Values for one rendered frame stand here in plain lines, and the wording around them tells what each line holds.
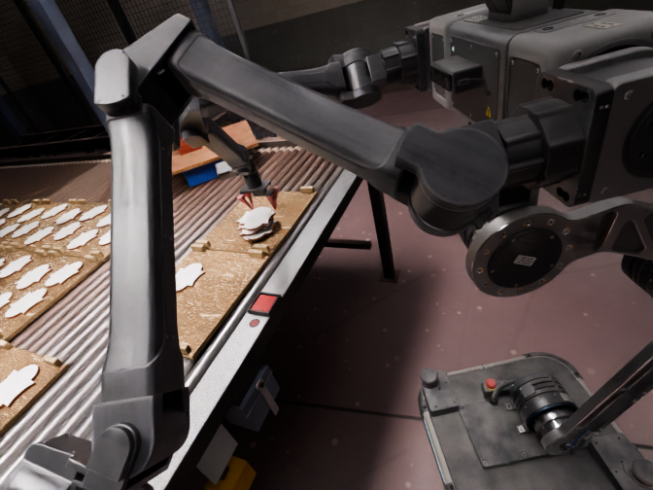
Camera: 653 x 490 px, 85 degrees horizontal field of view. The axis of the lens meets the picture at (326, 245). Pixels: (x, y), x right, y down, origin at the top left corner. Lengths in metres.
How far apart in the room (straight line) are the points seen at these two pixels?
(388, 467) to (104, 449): 1.46
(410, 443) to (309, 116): 1.56
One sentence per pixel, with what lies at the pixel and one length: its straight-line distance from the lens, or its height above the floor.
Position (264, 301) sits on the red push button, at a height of 0.93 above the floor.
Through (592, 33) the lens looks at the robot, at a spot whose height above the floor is 1.53.
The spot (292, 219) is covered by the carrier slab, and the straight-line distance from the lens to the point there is 1.38.
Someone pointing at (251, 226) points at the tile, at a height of 1.00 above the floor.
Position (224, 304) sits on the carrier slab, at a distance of 1.13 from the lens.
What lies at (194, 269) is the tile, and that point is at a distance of 1.32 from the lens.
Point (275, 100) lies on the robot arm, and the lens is 0.43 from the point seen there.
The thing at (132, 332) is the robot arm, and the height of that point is 1.41.
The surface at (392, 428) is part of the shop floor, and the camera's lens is 1.82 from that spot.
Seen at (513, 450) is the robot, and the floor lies 0.26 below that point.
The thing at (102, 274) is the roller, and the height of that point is 0.92.
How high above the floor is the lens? 1.64
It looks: 36 degrees down
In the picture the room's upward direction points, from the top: 16 degrees counter-clockwise
